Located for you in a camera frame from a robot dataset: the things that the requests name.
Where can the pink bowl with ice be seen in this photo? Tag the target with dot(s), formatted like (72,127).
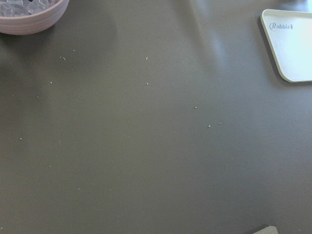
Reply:
(31,24)

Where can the cream rabbit tray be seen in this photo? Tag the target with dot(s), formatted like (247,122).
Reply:
(289,34)

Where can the bamboo cutting board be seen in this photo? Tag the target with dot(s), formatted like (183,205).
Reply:
(267,230)

